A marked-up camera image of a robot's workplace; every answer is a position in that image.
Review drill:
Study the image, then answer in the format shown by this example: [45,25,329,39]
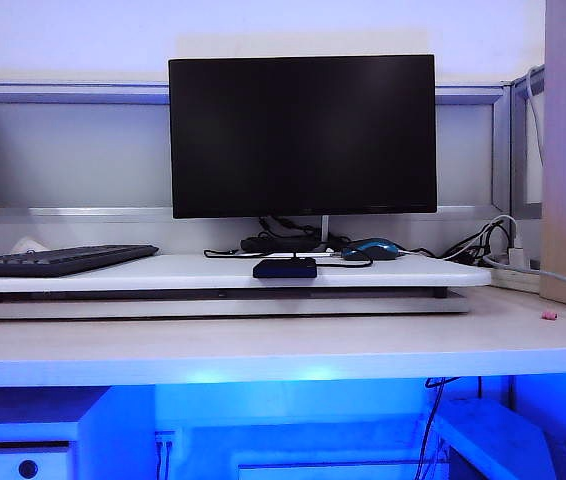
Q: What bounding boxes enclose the dark portable hard drive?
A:
[252,258,318,280]

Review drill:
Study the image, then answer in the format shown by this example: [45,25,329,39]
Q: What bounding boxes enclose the black data cable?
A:
[290,252,372,269]

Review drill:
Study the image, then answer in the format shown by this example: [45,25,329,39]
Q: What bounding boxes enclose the blue computer mouse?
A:
[341,238,401,262]

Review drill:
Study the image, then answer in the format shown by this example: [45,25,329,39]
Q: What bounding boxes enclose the black AOC computer monitor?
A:
[167,53,439,242]

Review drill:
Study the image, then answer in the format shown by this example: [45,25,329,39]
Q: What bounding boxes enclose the white desk riser board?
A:
[0,252,493,321]

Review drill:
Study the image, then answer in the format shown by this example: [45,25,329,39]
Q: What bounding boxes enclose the frosted aluminium partition panel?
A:
[509,63,547,222]
[0,78,513,225]

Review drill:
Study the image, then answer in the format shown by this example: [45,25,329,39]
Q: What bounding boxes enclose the black computer keyboard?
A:
[0,244,160,278]

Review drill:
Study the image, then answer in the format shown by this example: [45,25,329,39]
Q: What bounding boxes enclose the white power strip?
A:
[484,243,544,294]

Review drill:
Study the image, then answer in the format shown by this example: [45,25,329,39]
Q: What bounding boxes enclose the white drawer cabinet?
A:
[0,387,158,480]

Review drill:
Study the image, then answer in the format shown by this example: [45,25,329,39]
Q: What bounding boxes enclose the thin black cable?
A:
[203,247,334,261]

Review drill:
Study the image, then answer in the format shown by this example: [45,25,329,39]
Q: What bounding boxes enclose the black power cable bundle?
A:
[442,221,514,265]

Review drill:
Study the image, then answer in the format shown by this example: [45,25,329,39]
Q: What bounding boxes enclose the black hanging cable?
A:
[423,376,453,454]

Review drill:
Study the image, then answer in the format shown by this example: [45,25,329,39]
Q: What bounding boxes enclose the white power cable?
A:
[525,66,546,204]

